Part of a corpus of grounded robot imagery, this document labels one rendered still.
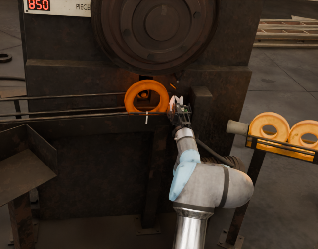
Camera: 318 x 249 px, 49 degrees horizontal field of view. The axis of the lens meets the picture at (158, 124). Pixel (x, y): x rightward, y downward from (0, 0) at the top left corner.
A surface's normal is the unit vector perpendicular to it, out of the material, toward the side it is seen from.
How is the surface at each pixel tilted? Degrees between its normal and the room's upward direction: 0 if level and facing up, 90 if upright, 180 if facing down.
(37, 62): 0
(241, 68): 0
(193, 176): 32
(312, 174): 1
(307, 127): 90
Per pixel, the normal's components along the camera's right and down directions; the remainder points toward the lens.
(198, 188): 0.00, -0.18
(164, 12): 0.18, 0.54
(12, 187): 0.05, -0.81
